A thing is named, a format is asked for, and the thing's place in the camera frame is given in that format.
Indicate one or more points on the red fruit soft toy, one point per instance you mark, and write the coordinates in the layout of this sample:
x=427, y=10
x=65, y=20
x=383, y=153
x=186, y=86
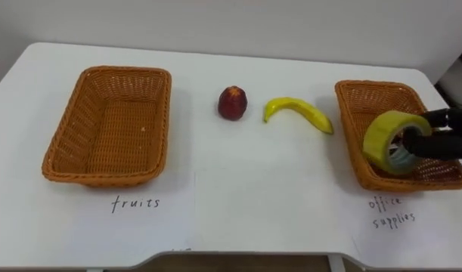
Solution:
x=232, y=104

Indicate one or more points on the yellow banana soft toy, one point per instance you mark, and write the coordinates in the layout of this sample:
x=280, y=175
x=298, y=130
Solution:
x=302, y=109

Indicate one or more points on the white desk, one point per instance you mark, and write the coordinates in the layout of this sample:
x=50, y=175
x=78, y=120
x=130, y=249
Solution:
x=230, y=189

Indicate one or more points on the orange wicker basket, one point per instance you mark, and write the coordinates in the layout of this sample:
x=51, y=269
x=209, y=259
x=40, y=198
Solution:
x=117, y=136
x=366, y=102

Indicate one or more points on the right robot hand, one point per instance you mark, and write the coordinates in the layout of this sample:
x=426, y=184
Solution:
x=442, y=145

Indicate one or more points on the yellow tape roll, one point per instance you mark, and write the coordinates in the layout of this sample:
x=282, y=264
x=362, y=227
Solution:
x=378, y=136

